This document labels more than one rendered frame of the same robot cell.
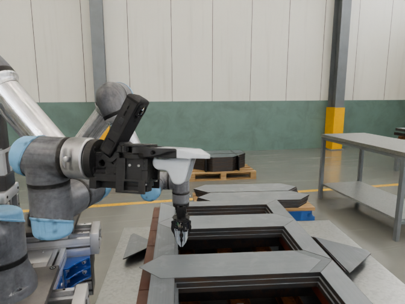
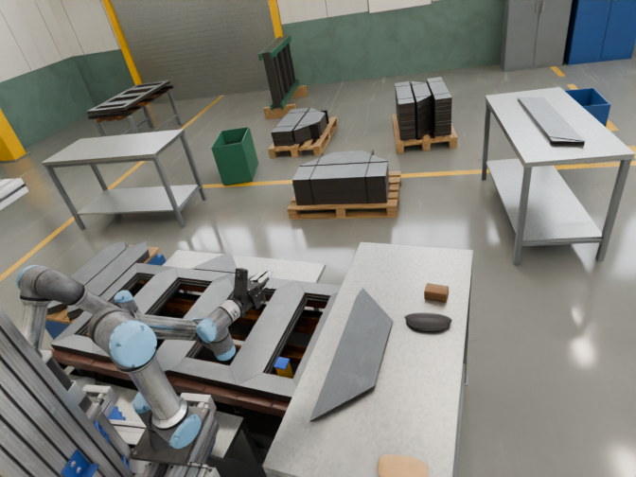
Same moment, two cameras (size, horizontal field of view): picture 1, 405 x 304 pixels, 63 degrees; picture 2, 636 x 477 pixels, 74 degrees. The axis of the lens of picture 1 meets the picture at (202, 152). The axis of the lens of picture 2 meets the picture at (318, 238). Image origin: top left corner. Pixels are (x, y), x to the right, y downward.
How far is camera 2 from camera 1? 1.39 m
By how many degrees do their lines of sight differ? 59
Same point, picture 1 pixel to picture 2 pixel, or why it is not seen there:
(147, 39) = not seen: outside the picture
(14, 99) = (151, 321)
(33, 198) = (225, 343)
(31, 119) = (165, 323)
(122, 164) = (255, 297)
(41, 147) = (220, 320)
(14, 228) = not seen: hidden behind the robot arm
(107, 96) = (66, 285)
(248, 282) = not seen: hidden behind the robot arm
